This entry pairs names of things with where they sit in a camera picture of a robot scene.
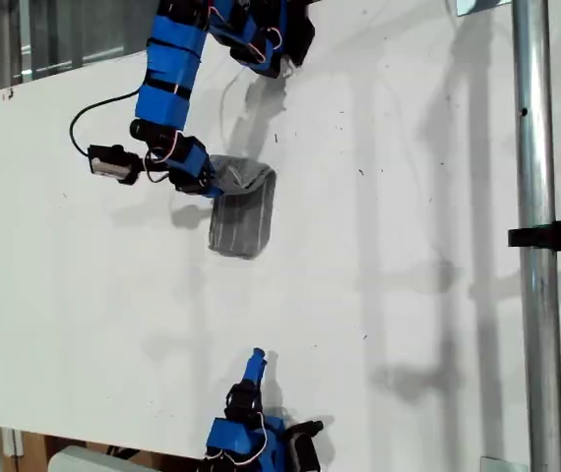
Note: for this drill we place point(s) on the short black camera stalk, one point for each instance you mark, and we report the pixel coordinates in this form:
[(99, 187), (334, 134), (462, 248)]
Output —
[(305, 425), (143, 163)]

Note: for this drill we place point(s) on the small dark edge clip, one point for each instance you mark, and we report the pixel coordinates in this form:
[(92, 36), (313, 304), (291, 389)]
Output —
[(9, 93)]

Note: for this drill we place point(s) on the black clamp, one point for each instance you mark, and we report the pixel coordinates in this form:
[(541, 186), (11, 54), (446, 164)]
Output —
[(556, 236)]

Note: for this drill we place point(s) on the metal frame rails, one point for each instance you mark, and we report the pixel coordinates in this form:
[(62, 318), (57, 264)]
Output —
[(39, 29)]

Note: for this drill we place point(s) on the white leg bracket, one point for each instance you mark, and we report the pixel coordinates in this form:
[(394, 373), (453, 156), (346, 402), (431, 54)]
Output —
[(12, 442)]

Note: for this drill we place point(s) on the wooden table leg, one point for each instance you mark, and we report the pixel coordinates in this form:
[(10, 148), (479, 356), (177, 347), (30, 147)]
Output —
[(37, 452)]

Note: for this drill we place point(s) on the grey striped towel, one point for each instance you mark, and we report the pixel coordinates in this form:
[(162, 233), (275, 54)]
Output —
[(243, 221)]

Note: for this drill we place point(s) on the white plastic box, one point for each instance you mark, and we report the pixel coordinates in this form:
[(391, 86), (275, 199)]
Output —
[(83, 459)]

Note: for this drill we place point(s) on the metal corner bracket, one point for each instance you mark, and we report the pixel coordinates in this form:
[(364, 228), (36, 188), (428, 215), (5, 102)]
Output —
[(477, 6)]

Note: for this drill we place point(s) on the black camera box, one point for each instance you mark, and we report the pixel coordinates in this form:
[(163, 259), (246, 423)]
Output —
[(110, 164), (305, 450)]

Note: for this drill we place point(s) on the steel post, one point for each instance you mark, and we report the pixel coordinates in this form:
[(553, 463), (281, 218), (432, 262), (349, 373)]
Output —
[(536, 147)]

